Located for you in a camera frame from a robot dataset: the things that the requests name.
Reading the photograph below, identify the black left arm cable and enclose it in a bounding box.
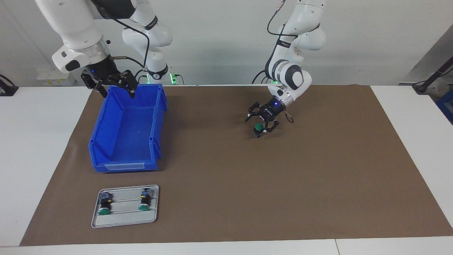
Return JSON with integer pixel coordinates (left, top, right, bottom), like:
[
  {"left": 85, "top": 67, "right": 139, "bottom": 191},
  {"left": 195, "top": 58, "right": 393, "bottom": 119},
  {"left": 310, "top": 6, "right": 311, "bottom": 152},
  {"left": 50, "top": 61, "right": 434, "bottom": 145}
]
[{"left": 267, "top": 0, "right": 298, "bottom": 123}]

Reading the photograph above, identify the brown table mat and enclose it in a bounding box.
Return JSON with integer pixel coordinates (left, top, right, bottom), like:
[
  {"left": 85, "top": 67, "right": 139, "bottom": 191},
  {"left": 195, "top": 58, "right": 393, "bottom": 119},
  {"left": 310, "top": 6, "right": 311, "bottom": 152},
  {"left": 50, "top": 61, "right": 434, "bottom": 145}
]
[{"left": 19, "top": 84, "right": 453, "bottom": 247}]

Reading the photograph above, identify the blue plastic storage bin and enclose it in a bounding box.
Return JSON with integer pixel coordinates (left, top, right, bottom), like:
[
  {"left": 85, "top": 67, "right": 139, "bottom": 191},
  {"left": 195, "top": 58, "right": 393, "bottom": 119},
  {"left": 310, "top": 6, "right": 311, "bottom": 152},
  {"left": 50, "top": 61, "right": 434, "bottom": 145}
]
[{"left": 88, "top": 84, "right": 167, "bottom": 173}]

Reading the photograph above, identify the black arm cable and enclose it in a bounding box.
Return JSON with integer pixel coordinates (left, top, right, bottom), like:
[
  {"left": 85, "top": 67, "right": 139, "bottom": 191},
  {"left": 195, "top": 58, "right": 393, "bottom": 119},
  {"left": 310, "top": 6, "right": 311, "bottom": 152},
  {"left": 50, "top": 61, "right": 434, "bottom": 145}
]
[
  {"left": 267, "top": 0, "right": 298, "bottom": 123},
  {"left": 106, "top": 14, "right": 151, "bottom": 68}
]

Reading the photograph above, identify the grey metal tray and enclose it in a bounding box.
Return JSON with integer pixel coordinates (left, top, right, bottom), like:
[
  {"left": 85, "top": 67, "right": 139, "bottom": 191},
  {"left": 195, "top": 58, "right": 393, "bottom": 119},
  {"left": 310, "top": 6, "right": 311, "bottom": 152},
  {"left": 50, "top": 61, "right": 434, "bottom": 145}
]
[{"left": 91, "top": 185, "right": 160, "bottom": 228}]

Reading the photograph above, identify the blue crate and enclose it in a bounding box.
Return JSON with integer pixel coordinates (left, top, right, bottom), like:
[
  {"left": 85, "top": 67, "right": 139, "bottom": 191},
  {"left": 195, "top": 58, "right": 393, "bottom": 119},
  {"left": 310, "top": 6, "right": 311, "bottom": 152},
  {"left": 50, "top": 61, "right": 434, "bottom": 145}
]
[{"left": 435, "top": 89, "right": 453, "bottom": 125}]

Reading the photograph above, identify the white wall power strip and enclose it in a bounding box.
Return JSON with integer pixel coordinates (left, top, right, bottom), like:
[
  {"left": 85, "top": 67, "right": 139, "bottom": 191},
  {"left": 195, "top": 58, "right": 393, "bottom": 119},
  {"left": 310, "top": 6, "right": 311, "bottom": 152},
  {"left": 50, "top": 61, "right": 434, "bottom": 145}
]
[{"left": 36, "top": 69, "right": 76, "bottom": 86}]

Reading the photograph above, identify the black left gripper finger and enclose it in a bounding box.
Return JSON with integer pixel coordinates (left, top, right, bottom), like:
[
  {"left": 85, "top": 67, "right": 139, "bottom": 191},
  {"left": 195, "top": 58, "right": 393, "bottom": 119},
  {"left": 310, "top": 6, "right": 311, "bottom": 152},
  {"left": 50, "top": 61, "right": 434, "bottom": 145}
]
[
  {"left": 262, "top": 120, "right": 280, "bottom": 133},
  {"left": 245, "top": 102, "right": 264, "bottom": 123}
]

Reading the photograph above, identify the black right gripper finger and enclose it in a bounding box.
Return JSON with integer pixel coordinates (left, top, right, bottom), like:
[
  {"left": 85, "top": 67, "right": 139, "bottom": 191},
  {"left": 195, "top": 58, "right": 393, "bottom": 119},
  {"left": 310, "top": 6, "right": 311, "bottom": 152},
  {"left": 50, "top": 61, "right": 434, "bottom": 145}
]
[
  {"left": 81, "top": 70, "right": 108, "bottom": 98},
  {"left": 115, "top": 70, "right": 138, "bottom": 98}
]

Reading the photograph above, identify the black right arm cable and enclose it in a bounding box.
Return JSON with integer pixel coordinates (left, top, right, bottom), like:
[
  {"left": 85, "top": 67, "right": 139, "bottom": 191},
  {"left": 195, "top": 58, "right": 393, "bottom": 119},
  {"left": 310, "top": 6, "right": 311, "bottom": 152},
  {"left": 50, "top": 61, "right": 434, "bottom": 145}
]
[{"left": 106, "top": 14, "right": 151, "bottom": 68}]

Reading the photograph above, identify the black table clamp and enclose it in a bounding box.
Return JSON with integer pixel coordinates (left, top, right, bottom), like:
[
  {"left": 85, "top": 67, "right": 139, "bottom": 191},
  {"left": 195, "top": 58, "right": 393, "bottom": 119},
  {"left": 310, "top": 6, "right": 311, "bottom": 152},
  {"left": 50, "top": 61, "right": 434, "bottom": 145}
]
[{"left": 0, "top": 74, "right": 19, "bottom": 97}]

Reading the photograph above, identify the black base cable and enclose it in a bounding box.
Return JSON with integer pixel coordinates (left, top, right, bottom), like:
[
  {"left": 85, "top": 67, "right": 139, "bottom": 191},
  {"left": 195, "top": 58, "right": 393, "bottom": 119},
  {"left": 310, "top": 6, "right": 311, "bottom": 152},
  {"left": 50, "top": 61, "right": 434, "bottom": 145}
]
[{"left": 251, "top": 70, "right": 270, "bottom": 84}]

